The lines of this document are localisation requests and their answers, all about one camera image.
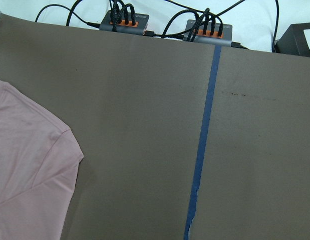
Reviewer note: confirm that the pink Snoopy t-shirt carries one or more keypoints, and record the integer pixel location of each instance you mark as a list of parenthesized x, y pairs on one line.
[(39, 160)]

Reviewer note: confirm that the blue tape line lengthwise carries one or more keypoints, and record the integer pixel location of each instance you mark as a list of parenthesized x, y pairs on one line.
[(192, 206)]

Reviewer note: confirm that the grey USB hub left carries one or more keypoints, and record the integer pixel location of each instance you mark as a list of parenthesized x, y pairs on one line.
[(138, 29)]

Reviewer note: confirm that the grey usb hub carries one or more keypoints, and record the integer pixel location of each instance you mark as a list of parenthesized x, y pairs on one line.
[(221, 38), (138, 29)]

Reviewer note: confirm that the grey USB hub right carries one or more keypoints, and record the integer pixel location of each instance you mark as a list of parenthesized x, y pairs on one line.
[(221, 38)]

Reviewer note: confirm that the dark grey box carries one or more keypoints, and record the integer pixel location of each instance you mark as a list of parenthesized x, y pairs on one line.
[(293, 41)]

